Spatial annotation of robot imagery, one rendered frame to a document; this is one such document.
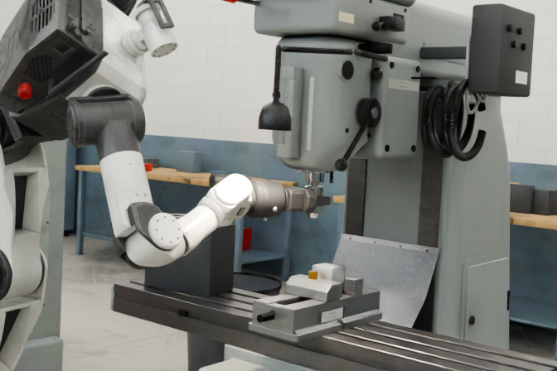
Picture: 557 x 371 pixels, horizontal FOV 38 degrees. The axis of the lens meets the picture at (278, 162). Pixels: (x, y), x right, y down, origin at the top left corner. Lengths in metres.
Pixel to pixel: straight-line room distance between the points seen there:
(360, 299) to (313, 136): 0.42
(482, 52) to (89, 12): 0.91
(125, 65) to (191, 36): 6.42
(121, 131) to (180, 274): 0.64
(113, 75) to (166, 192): 6.66
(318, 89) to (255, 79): 5.79
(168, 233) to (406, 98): 0.76
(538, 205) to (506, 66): 3.74
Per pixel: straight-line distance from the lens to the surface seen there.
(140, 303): 2.32
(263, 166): 7.57
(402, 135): 2.11
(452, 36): 2.35
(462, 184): 2.27
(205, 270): 2.22
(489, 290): 2.46
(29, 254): 2.15
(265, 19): 1.96
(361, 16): 1.94
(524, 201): 5.72
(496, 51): 2.00
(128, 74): 1.88
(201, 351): 3.96
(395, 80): 2.07
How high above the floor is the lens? 1.43
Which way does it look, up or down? 3 degrees down
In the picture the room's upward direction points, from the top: 3 degrees clockwise
